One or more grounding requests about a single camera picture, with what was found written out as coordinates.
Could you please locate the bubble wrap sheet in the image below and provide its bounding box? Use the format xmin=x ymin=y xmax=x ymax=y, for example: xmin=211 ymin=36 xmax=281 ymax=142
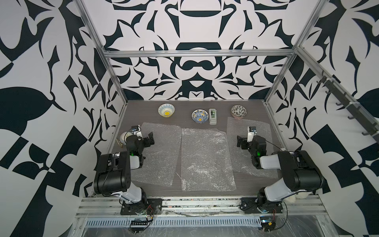
xmin=227 ymin=118 xmax=278 ymax=179
xmin=131 ymin=122 xmax=182 ymax=187
xmin=181 ymin=128 xmax=236 ymax=192

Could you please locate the blue yellow patterned bowl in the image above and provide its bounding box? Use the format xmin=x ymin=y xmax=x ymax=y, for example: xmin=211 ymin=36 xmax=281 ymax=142
xmin=191 ymin=109 xmax=209 ymax=123

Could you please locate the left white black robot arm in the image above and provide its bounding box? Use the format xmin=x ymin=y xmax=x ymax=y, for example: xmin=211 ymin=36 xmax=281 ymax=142
xmin=93 ymin=131 xmax=155 ymax=207

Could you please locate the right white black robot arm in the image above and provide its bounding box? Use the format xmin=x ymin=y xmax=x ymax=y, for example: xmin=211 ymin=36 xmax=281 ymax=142
xmin=236 ymin=135 xmax=325 ymax=208

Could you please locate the black white speckled bowl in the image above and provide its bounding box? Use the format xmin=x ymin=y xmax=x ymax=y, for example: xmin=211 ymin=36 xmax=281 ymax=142
xmin=231 ymin=105 xmax=248 ymax=119

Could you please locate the yellow centre patterned bowl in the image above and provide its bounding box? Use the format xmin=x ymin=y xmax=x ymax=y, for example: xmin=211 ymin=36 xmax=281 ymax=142
xmin=158 ymin=103 xmax=175 ymax=118

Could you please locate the white teddy bear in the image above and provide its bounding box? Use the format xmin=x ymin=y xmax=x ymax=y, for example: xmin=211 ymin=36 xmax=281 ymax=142
xmin=284 ymin=192 xmax=310 ymax=203

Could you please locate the right electronics board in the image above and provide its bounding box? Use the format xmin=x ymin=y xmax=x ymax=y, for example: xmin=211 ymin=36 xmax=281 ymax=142
xmin=260 ymin=216 xmax=276 ymax=232

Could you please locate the electronics board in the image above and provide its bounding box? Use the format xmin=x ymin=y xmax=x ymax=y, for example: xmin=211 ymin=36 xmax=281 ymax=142
xmin=260 ymin=216 xmax=276 ymax=232
xmin=129 ymin=220 xmax=153 ymax=234

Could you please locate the left electronics board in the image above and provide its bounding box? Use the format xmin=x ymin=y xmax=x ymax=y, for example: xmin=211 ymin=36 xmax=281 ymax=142
xmin=129 ymin=220 xmax=153 ymax=234

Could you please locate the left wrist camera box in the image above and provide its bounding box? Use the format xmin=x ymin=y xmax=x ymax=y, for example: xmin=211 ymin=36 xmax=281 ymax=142
xmin=130 ymin=125 xmax=142 ymax=137

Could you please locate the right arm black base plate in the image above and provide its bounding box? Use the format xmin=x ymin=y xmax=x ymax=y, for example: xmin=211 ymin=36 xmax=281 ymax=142
xmin=239 ymin=197 xmax=283 ymax=214

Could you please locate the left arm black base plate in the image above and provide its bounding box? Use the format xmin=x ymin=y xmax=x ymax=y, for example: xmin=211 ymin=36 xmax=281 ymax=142
xmin=120 ymin=198 xmax=163 ymax=215

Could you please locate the aluminium frame rail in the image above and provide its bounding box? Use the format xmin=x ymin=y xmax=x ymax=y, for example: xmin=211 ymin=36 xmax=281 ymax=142
xmin=103 ymin=49 xmax=294 ymax=58

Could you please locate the white slotted cable duct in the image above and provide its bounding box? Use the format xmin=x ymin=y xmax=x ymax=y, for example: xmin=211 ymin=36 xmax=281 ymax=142
xmin=85 ymin=216 xmax=261 ymax=228

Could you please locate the grey wall hook rail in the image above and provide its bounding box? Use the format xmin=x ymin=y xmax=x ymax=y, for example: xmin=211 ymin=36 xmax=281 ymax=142
xmin=316 ymin=71 xmax=379 ymax=143

